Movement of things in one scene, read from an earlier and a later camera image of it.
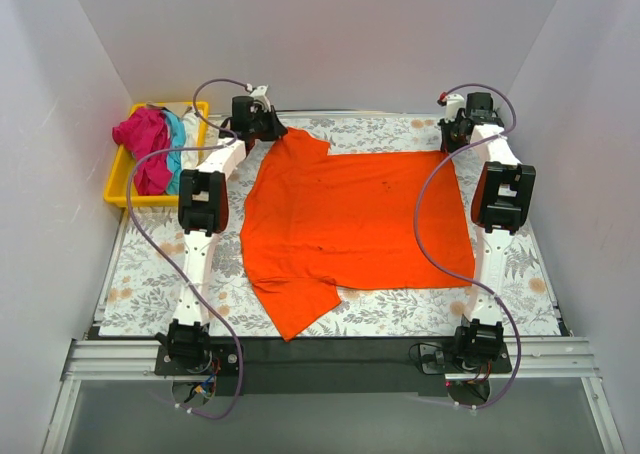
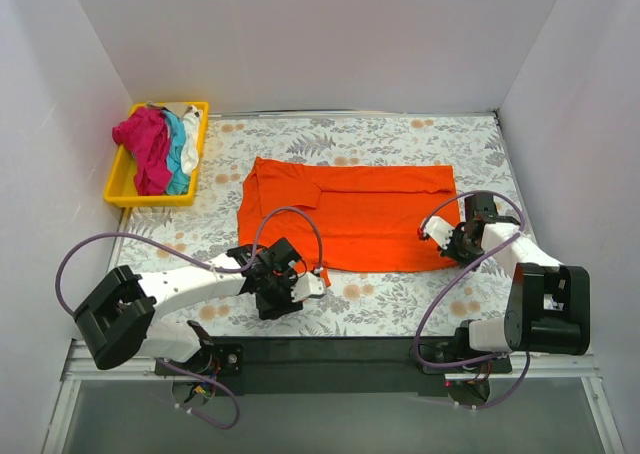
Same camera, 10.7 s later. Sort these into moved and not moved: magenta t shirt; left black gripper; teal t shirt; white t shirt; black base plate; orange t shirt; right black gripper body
Moved: left black gripper; orange t shirt; right black gripper body
Not moved: teal t shirt; black base plate; magenta t shirt; white t shirt
